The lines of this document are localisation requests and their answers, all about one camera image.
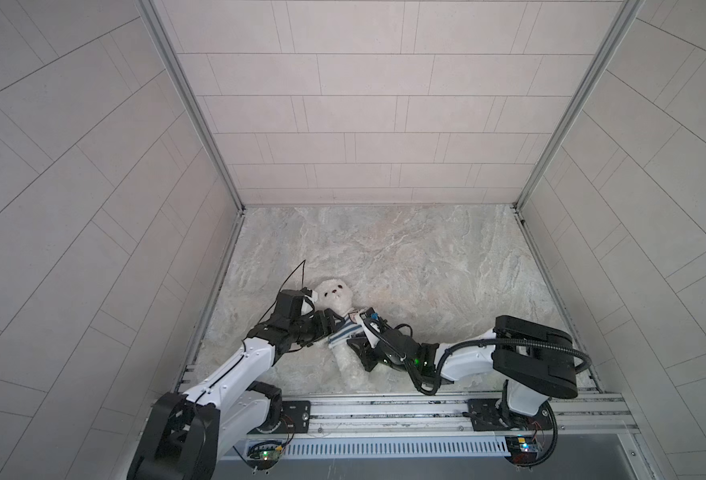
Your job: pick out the corner aluminium profile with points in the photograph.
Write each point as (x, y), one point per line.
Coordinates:
(162, 41)
(616, 33)

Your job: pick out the white plush teddy bear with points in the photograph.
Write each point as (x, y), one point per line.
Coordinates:
(336, 295)

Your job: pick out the left green circuit board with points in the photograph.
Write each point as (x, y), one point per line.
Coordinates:
(264, 455)

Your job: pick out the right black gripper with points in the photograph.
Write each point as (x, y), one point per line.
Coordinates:
(364, 351)

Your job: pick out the white ventilation grille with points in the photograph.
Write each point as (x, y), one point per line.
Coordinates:
(380, 448)

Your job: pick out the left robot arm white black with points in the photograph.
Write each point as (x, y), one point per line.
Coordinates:
(188, 432)

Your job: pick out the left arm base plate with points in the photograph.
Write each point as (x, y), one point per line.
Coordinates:
(293, 419)

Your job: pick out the blue white striped knit sweater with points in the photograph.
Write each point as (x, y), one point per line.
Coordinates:
(350, 327)

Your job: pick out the right green circuit board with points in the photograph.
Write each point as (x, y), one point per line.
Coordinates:
(523, 450)

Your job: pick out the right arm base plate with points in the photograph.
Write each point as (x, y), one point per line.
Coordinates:
(488, 415)

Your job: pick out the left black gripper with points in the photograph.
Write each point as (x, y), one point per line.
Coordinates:
(320, 332)

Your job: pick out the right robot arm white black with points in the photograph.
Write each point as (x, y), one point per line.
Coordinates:
(539, 363)

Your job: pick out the left corner aluminium profile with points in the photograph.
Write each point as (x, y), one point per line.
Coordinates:
(162, 41)

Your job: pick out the green circuit board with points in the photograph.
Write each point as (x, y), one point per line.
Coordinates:
(523, 450)
(264, 455)

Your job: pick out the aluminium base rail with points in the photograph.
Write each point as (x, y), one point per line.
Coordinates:
(417, 416)

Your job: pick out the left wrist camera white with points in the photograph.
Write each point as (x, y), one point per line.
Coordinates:
(310, 294)

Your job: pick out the right corner aluminium profile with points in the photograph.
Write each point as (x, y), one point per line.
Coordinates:
(616, 33)

